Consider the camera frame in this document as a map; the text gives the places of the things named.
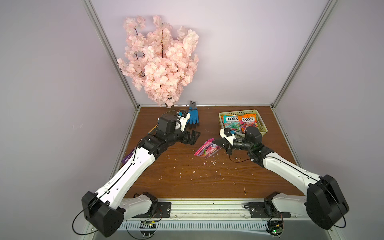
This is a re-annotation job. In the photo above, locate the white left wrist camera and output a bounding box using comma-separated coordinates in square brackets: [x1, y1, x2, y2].
[176, 111, 191, 132]

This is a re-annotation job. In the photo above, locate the right green circuit board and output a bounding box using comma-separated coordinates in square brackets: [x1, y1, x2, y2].
[267, 221, 284, 237]

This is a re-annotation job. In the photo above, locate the blue black garden glove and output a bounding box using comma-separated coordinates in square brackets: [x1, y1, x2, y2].
[187, 101, 200, 129]

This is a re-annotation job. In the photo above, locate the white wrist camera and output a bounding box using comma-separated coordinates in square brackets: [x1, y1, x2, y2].
[176, 111, 191, 132]
[220, 128, 236, 146]

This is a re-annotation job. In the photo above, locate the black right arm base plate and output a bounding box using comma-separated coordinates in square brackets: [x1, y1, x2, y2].
[244, 202, 291, 219]

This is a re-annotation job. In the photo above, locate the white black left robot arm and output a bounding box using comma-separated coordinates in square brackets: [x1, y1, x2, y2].
[82, 111, 200, 238]

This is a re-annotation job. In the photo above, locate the teal yellow garden fork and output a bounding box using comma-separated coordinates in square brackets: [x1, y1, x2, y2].
[148, 125, 158, 135]

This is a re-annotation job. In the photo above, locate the aluminium mounting rail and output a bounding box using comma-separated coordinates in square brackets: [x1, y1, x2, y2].
[79, 197, 343, 240]

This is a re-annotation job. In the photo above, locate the orange candy bag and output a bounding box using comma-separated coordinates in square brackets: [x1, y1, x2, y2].
[238, 114, 258, 133]

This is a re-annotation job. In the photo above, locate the left green circuit board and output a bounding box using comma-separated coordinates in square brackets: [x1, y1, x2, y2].
[139, 221, 157, 239]

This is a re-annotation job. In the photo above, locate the teal candy bag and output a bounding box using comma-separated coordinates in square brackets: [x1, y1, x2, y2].
[222, 115, 242, 133]

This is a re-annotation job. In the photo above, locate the light green plastic basket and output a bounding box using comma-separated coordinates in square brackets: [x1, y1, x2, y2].
[219, 110, 268, 136]

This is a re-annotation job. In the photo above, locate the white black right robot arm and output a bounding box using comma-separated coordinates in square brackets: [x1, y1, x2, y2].
[213, 127, 350, 230]

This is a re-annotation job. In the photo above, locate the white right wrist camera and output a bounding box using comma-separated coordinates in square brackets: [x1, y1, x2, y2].
[220, 128, 236, 146]

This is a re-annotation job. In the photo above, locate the purple candy bag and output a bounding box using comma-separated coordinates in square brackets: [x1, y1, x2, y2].
[121, 150, 135, 165]
[194, 139, 221, 158]

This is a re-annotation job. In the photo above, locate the green circuit board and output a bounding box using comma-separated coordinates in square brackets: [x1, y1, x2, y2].
[267, 221, 284, 237]
[139, 221, 157, 239]

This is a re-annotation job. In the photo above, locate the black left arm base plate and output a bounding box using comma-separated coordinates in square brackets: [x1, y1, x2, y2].
[134, 202, 172, 219]

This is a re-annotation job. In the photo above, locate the pink blossom artificial tree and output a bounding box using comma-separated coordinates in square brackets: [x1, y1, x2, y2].
[117, 16, 199, 108]

